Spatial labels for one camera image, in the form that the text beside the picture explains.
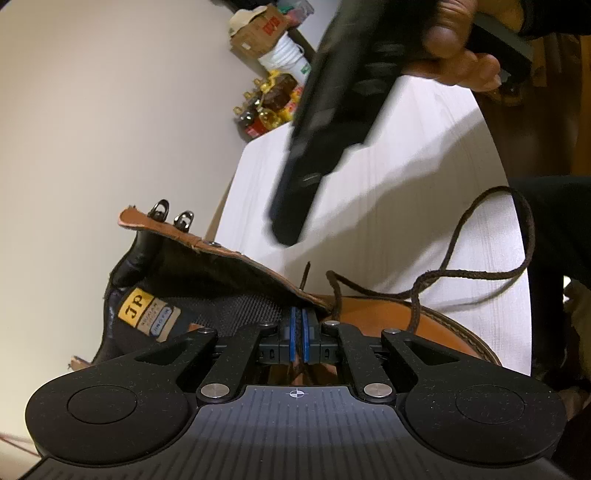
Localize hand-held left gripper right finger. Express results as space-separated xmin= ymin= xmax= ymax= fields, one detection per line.
xmin=301 ymin=307 xmax=461 ymax=404

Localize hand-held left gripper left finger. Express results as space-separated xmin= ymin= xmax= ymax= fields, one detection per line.
xmin=131 ymin=307 xmax=301 ymax=404

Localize brown leather boot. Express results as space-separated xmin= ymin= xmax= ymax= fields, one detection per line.
xmin=69 ymin=199 xmax=502 ymax=387

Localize dark brown shoelace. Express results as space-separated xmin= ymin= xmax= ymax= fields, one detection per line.
xmin=295 ymin=185 xmax=536 ymax=370

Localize person's right hand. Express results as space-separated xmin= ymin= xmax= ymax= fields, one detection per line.
xmin=401 ymin=0 xmax=504 ymax=92

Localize white plastic bucket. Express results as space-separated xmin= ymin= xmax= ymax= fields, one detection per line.
xmin=257 ymin=34 xmax=311 ymax=86

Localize group of cooking oil bottles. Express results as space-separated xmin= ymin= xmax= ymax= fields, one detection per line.
xmin=233 ymin=69 xmax=308 ymax=141

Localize colourful clothes pile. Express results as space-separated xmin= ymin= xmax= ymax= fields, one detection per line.
xmin=277 ymin=0 xmax=315 ymax=24

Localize cardboard box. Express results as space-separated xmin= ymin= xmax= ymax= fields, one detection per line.
xmin=230 ymin=4 xmax=296 ymax=58

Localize beige hat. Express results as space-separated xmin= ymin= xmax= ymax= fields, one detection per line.
xmin=228 ymin=7 xmax=269 ymax=35

